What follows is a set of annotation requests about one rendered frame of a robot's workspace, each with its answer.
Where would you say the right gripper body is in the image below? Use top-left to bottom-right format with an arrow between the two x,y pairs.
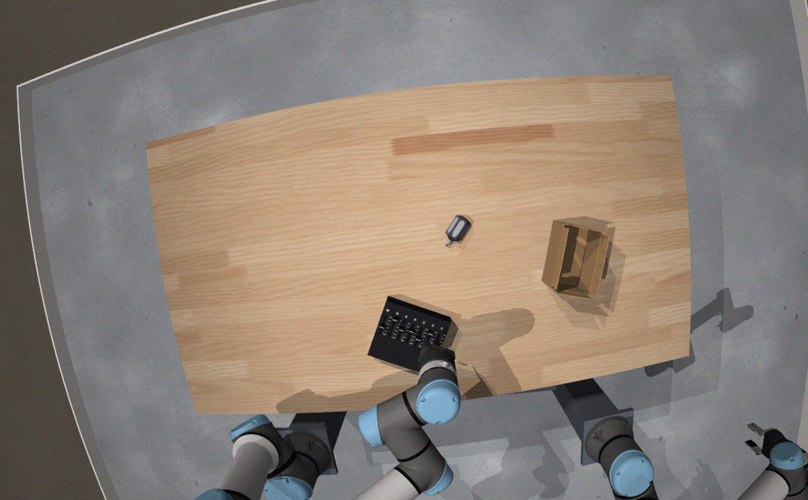
761,429 -> 808,465

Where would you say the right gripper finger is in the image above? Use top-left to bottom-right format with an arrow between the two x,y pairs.
748,422 -> 773,436
745,440 -> 762,456

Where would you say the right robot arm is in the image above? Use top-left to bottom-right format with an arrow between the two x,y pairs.
585,417 -> 808,500

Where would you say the black screwdriver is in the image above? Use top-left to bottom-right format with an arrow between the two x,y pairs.
445,215 -> 470,247

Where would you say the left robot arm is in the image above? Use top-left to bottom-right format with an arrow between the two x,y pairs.
195,367 -> 461,500

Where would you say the black lighting desk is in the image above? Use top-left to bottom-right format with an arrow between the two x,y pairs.
368,296 -> 451,372

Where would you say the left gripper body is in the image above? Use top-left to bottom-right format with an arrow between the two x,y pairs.
418,342 -> 457,381

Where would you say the brown cardboard box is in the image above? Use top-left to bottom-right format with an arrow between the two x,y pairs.
541,220 -> 609,300

